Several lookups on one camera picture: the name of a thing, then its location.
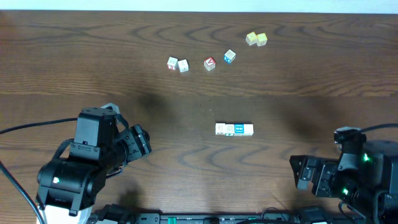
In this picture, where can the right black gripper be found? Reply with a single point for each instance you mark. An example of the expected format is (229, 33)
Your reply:
(328, 166)

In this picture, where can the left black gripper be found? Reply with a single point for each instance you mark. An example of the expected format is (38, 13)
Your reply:
(140, 142)

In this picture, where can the plain white block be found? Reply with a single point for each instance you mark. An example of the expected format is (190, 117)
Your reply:
(248, 129)

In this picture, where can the green sided block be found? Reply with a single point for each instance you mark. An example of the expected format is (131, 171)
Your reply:
(229, 129)

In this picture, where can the blue top block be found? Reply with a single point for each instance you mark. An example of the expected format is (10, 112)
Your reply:
(238, 129)

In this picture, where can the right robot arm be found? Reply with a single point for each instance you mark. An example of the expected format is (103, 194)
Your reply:
(364, 177)

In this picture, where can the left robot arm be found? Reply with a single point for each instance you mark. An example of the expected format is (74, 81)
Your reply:
(102, 147)

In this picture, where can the red number block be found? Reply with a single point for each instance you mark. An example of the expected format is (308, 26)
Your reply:
(172, 63)

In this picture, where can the white block beside red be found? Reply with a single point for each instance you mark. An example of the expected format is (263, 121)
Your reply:
(183, 65)

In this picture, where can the red letter A block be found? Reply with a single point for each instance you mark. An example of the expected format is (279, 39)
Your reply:
(209, 63)

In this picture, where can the blue sided letter block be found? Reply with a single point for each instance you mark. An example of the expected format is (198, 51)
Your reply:
(229, 56)

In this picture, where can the pale yellow block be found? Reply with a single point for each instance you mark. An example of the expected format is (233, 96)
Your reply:
(251, 38)

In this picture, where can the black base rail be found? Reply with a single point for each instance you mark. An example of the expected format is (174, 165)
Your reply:
(155, 218)

